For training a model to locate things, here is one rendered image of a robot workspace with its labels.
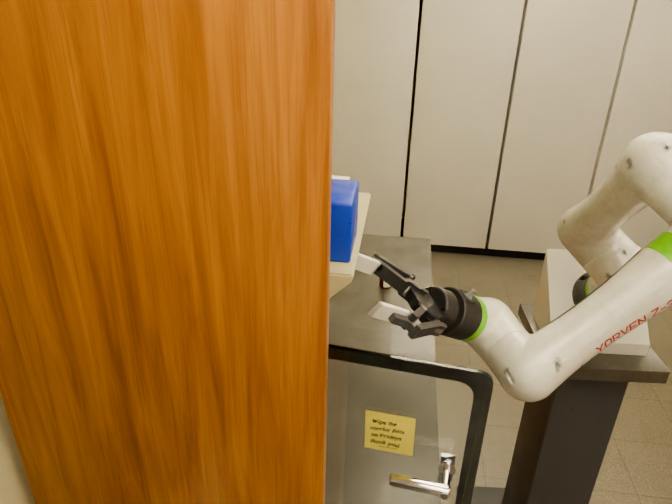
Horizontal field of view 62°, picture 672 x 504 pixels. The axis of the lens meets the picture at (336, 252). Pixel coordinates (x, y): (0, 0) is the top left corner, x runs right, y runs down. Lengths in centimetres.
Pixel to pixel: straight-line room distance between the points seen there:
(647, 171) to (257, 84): 78
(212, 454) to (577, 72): 344
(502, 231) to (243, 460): 347
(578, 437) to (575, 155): 249
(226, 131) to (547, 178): 356
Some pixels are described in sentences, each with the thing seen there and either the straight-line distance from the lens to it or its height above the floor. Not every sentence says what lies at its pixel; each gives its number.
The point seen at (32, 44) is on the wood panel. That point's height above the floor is 180.
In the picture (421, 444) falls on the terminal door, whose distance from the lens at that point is 91.
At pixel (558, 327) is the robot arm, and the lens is 110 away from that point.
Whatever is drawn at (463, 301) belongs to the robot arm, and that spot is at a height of 134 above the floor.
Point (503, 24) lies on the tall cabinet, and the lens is 382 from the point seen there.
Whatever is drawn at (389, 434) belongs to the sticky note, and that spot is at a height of 125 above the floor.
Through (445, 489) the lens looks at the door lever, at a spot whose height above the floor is 121.
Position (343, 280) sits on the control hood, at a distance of 77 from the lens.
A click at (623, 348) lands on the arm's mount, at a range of 176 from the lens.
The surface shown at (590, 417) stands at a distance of 188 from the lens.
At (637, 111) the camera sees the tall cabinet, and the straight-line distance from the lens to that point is 411.
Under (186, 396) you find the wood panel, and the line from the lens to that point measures 84.
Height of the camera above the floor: 188
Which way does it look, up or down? 27 degrees down
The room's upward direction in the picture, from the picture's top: 1 degrees clockwise
